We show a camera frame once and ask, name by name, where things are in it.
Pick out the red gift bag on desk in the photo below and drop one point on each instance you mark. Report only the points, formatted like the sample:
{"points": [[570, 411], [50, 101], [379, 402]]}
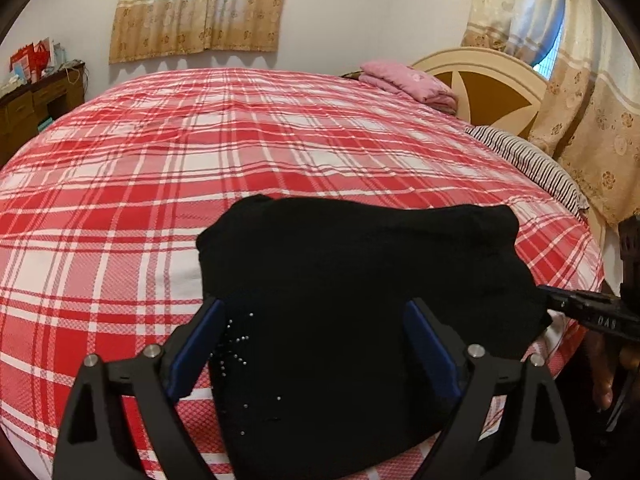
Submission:
{"points": [[31, 61]]}

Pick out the dark brown wooden desk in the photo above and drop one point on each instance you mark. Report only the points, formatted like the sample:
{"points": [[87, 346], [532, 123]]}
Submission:
{"points": [[26, 108]]}

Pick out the striped pillow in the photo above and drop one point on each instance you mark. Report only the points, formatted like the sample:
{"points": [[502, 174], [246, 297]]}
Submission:
{"points": [[534, 164]]}

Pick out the teal box in desk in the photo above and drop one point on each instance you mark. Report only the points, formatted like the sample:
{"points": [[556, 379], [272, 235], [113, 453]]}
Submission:
{"points": [[45, 124]]}

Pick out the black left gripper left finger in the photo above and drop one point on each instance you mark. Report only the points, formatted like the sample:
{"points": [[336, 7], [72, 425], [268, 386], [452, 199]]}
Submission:
{"points": [[95, 441]]}

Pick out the red white plaid bedspread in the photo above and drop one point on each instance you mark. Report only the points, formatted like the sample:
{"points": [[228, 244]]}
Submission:
{"points": [[100, 212]]}

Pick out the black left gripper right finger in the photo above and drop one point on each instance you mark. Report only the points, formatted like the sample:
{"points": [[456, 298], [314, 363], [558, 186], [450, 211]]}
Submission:
{"points": [[507, 420]]}

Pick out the cream wooden headboard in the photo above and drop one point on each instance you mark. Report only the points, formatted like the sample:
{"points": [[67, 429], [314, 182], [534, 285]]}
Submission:
{"points": [[493, 88]]}

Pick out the beige patterned window curtain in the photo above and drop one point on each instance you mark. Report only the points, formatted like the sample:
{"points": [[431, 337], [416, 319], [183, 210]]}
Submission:
{"points": [[144, 29]]}

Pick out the beige side curtain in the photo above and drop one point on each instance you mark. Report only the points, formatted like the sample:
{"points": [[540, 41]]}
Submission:
{"points": [[589, 116]]}

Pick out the pink folded blanket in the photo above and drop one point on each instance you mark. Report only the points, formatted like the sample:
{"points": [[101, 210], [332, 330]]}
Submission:
{"points": [[403, 80]]}

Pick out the black pants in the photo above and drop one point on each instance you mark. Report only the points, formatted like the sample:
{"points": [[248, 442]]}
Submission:
{"points": [[316, 376]]}

